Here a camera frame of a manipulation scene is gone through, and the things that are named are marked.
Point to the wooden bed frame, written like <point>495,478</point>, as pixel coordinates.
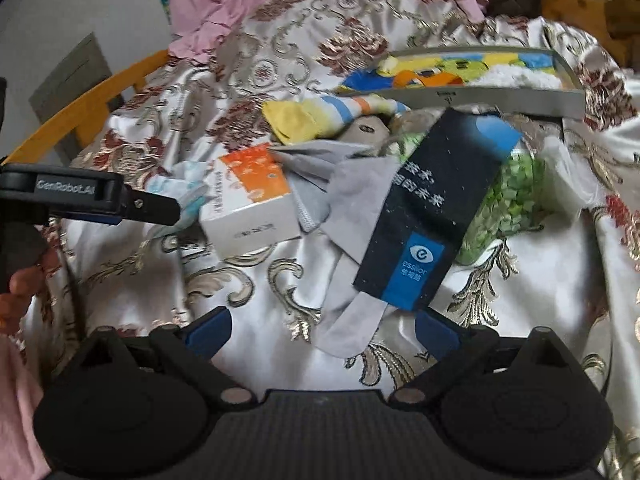
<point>75,105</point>

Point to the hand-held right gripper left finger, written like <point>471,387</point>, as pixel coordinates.
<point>210,334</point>

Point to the green patterned bag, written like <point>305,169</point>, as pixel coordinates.
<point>505,200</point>

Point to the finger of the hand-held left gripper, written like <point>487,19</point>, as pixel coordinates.
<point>152,206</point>

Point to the person's left hand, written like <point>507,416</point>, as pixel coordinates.
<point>22,282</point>

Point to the orange and white box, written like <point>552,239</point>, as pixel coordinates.
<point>250,195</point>

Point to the striped sock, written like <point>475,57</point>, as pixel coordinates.
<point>350,110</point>

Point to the floral satin bedspread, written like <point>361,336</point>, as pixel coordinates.
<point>210,85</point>

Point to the dark blue printed cloth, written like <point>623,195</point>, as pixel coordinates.
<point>435,210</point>

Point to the yellow sock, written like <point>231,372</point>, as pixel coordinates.
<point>290,120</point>

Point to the grey cloth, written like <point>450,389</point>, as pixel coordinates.
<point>350,220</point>

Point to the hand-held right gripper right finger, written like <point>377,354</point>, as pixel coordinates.
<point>436,334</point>

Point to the wooden bunk frame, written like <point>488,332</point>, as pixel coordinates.
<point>585,10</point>

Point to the white fluffy cloth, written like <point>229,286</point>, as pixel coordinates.
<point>520,77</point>

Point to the cartoon print cloth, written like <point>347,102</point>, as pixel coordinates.
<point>425,72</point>

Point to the grey storage box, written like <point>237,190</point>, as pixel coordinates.
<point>500,97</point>

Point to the grey wall panel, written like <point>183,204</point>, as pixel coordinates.
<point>75,75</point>

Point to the light blue face mask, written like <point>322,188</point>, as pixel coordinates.
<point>175,187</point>

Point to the white plastic bag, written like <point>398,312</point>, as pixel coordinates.
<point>565,175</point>

